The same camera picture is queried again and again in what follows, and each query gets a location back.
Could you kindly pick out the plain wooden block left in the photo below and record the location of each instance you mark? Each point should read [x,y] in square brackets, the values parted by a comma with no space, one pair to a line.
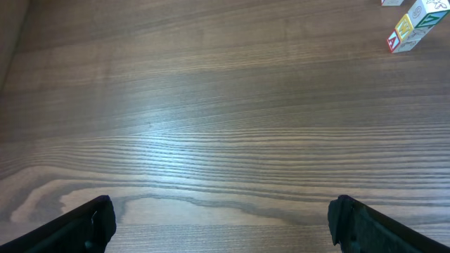
[391,2]

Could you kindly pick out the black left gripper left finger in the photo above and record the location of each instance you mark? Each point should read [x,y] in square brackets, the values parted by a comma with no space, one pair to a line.
[88,228]

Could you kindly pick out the white block red side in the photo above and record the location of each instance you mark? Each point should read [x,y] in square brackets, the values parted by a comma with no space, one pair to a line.
[425,13]

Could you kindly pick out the wooden block yellow side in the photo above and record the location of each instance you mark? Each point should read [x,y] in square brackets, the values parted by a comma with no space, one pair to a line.
[407,32]

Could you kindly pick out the wooden block number one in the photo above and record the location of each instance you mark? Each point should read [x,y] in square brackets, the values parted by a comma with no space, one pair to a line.
[396,45]

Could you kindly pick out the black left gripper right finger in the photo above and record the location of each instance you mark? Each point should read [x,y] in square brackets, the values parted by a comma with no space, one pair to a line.
[356,227]

